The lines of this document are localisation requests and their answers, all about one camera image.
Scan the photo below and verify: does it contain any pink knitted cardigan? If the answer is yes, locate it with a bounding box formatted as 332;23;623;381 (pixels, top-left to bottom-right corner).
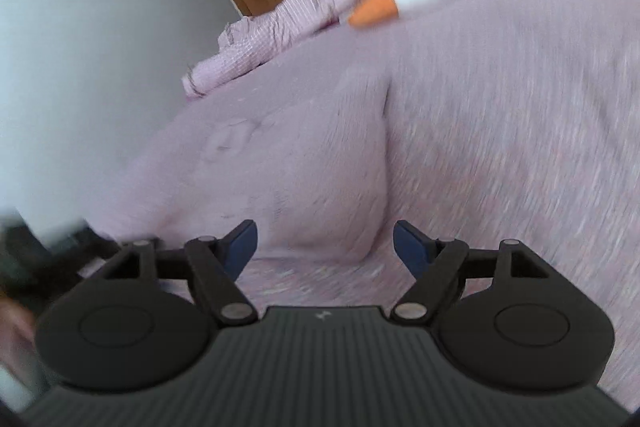
91;67;390;262

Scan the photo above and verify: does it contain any floral pink bedspread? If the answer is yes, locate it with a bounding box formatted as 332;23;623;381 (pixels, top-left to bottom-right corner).
89;0;640;400

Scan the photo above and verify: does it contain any pink checkered quilt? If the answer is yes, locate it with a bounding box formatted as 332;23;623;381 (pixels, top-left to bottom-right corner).
181;0;482;99

